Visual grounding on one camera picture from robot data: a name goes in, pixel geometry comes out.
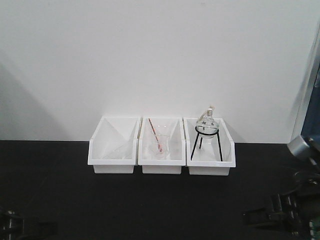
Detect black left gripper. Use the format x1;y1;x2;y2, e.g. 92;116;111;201
0;209;58;240

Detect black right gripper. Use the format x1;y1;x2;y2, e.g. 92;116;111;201
241;193;312;240

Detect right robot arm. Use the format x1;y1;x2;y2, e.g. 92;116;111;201
242;135;320;240

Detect blue pegboard drying rack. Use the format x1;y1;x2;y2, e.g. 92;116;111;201
287;27;320;148

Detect white bin right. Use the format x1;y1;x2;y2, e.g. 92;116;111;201
183;117;236;176

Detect white bin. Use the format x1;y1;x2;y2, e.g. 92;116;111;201
137;116;186;175
183;117;236;176
87;116;141;174

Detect glass alcohol lamp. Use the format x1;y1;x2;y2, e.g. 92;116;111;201
195;107;219;139

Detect white bin left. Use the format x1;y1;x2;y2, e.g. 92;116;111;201
87;116;141;174

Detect red stirring rod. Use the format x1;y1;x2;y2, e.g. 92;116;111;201
148;118;163;153

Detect glass beaker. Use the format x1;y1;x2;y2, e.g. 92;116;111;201
149;134;169;160

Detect white bin middle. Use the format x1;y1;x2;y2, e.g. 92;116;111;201
137;116;186;175

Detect black wire tripod stand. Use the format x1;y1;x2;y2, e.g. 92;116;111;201
190;127;223;162

